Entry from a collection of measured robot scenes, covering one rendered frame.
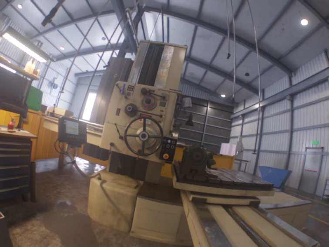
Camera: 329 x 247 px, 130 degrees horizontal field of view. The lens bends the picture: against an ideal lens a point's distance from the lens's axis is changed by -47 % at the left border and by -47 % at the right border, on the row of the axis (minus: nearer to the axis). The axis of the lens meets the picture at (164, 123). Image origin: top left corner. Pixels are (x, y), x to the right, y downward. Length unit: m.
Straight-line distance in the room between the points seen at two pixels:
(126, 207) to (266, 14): 8.48
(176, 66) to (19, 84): 2.52
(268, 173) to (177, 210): 5.91
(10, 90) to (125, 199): 2.11
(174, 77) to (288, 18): 6.92
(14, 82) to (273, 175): 8.25
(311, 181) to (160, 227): 7.43
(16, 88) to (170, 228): 2.76
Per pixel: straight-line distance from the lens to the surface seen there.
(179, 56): 2.68
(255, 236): 1.28
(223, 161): 4.34
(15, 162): 2.04
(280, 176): 7.08
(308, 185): 8.38
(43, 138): 3.79
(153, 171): 2.28
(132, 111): 1.60
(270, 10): 8.02
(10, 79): 2.35
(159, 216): 1.84
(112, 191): 1.84
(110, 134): 1.70
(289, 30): 8.65
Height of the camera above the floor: 1.29
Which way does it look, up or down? 7 degrees up
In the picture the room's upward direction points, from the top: 12 degrees clockwise
